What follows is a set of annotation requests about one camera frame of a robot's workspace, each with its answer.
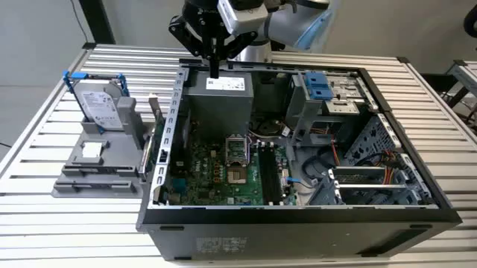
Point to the grey parts rack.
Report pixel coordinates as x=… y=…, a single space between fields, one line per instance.
x=115 y=150

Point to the grey power supply unit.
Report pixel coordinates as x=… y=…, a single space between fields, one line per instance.
x=215 y=111

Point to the CPU socket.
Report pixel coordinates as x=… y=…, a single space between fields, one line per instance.
x=238 y=175

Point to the hard disk in blue carrier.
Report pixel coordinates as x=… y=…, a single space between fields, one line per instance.
x=99 y=109

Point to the metal disk bay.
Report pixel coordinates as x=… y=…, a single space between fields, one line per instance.
x=373 y=186

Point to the slatted metal side table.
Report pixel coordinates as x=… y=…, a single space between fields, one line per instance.
x=465 y=72

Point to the black PC case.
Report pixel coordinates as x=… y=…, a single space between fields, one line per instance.
x=260 y=237

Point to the silver CPU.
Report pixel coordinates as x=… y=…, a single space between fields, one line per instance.
x=91 y=150

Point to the green motherboard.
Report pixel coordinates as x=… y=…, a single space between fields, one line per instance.
x=203 y=181

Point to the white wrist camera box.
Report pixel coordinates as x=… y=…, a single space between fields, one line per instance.
x=242 y=16

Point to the black round fan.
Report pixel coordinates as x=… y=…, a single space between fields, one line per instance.
x=270 y=127

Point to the black upright post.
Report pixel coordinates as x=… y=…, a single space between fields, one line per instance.
x=99 y=22

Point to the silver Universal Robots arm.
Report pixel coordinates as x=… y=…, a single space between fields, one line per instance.
x=283 y=28

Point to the black RAM slot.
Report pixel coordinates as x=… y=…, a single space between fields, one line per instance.
x=266 y=173
x=260 y=173
x=275 y=173
x=270 y=173

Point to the grey metal drive cage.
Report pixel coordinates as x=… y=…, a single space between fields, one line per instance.
x=298 y=111

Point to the thin metal locking lever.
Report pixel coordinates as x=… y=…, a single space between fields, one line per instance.
x=247 y=152

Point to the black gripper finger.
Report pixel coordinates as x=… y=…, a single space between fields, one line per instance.
x=184 y=33
x=238 y=44

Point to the green graphics card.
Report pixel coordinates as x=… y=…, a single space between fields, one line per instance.
x=158 y=131

